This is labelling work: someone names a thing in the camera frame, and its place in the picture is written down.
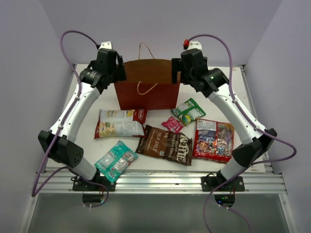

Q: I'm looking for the red paper bag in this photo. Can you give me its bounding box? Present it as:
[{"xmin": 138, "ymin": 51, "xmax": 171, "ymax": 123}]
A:
[{"xmin": 115, "ymin": 53, "xmax": 180, "ymax": 110}]

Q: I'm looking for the green snack packet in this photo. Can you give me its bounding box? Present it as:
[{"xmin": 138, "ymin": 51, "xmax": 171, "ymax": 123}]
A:
[{"xmin": 171, "ymin": 98, "xmax": 206, "ymax": 126}]

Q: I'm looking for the red white cassava chips bag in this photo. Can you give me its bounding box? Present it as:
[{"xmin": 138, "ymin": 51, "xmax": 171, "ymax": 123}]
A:
[{"xmin": 94, "ymin": 109, "xmax": 148, "ymax": 139}]

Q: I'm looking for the small pink candy packet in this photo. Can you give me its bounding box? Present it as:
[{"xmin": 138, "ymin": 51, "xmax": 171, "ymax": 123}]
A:
[{"xmin": 161, "ymin": 116, "xmax": 184, "ymax": 133}]

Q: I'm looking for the red mixed candy bag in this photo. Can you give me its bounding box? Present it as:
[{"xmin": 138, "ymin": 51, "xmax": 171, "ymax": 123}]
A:
[{"xmin": 192, "ymin": 118, "xmax": 235, "ymax": 164}]

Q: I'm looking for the brown kettle chips bag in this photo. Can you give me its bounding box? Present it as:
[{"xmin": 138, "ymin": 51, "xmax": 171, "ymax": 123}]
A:
[{"xmin": 136, "ymin": 125, "xmax": 193, "ymax": 166}]

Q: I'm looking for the teal mint candy bag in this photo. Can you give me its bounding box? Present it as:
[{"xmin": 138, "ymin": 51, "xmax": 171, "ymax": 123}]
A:
[{"xmin": 94, "ymin": 140, "xmax": 138, "ymax": 183}]

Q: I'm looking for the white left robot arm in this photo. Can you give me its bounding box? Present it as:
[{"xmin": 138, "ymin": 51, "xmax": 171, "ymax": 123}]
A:
[{"xmin": 38, "ymin": 48, "xmax": 126, "ymax": 191}]

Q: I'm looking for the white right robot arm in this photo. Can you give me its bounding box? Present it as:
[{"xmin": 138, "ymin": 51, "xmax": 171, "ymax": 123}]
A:
[{"xmin": 172, "ymin": 49, "xmax": 277, "ymax": 191}]

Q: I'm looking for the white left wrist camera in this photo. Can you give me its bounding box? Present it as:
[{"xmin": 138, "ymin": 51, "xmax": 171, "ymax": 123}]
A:
[{"xmin": 99, "ymin": 41, "xmax": 113, "ymax": 50}]

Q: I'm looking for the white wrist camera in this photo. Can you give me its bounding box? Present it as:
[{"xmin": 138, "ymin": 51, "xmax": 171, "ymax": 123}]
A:
[
  {"xmin": 99, "ymin": 41, "xmax": 113, "ymax": 50},
  {"xmin": 183, "ymin": 39, "xmax": 202, "ymax": 50}
]

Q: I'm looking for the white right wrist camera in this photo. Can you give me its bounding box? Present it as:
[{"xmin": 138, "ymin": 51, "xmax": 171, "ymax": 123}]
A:
[{"xmin": 183, "ymin": 39, "xmax": 202, "ymax": 50}]

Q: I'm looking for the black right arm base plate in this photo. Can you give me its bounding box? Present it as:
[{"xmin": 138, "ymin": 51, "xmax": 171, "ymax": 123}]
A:
[{"xmin": 200, "ymin": 173, "xmax": 245, "ymax": 192}]

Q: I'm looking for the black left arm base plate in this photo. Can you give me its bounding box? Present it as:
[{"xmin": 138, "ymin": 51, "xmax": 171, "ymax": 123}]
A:
[{"xmin": 70, "ymin": 176, "xmax": 116, "ymax": 192}]

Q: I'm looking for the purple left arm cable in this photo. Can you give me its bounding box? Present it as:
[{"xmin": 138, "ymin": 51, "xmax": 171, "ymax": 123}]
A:
[{"xmin": 31, "ymin": 30, "xmax": 109, "ymax": 208}]

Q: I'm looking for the aluminium frame rail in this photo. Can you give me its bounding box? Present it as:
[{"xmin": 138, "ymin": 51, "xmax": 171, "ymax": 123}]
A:
[{"xmin": 41, "ymin": 170, "xmax": 287, "ymax": 194}]

